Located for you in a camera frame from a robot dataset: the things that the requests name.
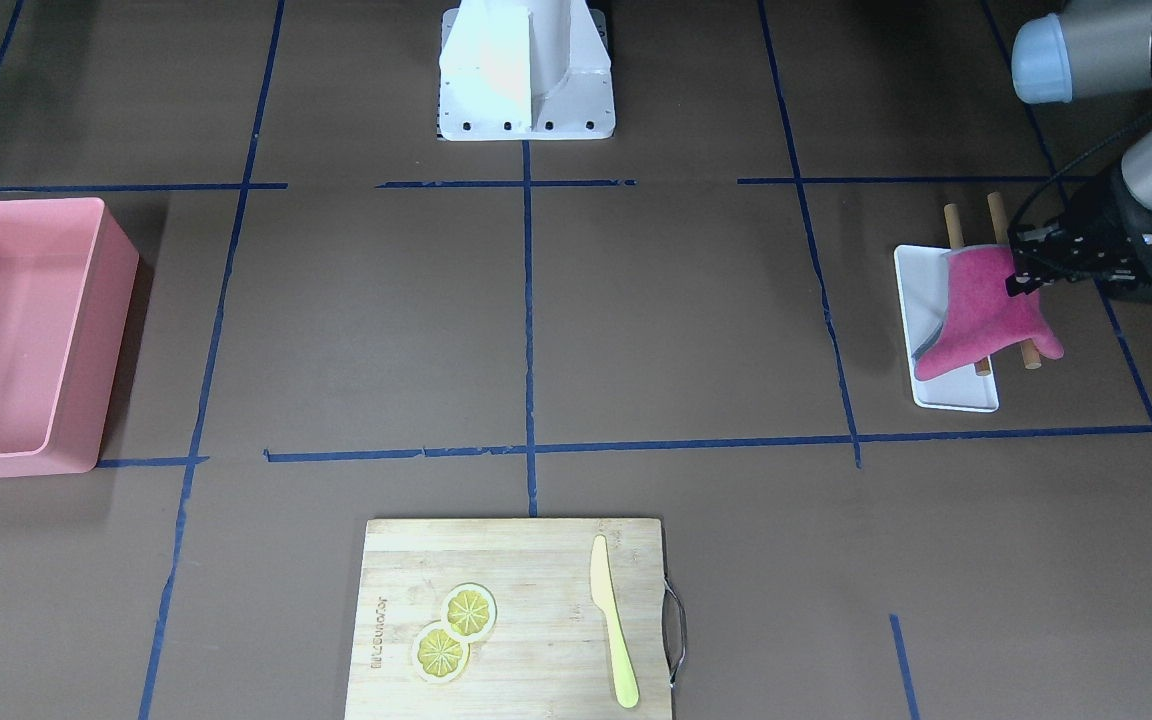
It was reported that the bamboo cutting board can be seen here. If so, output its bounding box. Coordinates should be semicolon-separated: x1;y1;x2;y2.
343;518;675;719

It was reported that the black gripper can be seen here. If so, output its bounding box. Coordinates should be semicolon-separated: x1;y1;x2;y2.
1005;167;1152;304

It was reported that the pink plastic bin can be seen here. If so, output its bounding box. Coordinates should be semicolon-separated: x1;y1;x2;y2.
0;197;141;478

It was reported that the white rectangular tray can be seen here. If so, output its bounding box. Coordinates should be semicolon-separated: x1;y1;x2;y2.
893;245;1000;414

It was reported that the pink fleece cloth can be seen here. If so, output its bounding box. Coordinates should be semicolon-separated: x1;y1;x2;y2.
915;243;1064;381

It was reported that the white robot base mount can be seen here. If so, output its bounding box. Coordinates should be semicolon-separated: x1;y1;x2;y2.
435;1;617;142

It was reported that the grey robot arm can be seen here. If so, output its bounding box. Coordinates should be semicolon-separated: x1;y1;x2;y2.
1006;1;1152;304

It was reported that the wooden rod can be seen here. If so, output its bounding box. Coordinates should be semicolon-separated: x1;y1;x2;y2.
943;202;992;377
986;191;1043;370

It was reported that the inner wooden rod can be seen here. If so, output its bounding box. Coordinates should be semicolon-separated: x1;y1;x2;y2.
943;202;992;377

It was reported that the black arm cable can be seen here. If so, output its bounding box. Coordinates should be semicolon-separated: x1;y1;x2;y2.
1011;60;1152;251

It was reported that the outer wooden rod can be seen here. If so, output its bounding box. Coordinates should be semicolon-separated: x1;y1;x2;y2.
986;191;1043;370

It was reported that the yellow plastic knife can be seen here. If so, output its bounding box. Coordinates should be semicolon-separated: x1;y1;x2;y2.
589;535;641;708

